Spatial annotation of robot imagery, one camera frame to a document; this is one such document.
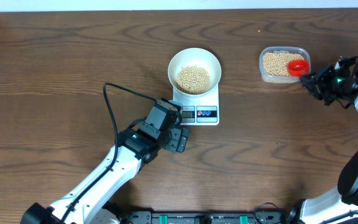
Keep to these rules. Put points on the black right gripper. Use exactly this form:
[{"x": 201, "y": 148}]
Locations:
[{"x": 317, "y": 81}]

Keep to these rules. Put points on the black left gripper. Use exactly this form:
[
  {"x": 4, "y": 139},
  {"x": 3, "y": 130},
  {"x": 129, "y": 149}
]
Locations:
[{"x": 178, "y": 140}]

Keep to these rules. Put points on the red measuring scoop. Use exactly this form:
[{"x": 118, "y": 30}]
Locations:
[{"x": 297, "y": 68}]

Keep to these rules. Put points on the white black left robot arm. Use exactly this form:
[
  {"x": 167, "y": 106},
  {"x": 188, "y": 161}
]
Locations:
[{"x": 135, "y": 147}]

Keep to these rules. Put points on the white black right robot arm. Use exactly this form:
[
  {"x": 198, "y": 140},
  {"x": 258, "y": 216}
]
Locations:
[{"x": 340, "y": 204}]

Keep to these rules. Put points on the white digital kitchen scale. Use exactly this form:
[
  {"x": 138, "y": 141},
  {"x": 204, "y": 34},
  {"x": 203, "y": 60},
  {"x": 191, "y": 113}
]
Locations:
[{"x": 199, "y": 110}]

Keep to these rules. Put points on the pile of beans in bowl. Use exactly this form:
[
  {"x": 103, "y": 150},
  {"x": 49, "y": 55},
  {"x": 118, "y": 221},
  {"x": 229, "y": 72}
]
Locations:
[{"x": 193, "y": 80}]

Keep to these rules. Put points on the cream round bowl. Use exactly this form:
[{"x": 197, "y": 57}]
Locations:
[{"x": 199, "y": 57}]

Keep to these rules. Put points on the clear plastic container of beans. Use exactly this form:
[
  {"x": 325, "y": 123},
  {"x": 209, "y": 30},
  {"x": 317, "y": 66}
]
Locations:
[{"x": 273, "y": 63}]

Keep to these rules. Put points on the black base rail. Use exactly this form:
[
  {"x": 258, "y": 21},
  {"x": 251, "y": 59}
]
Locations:
[{"x": 266, "y": 213}]

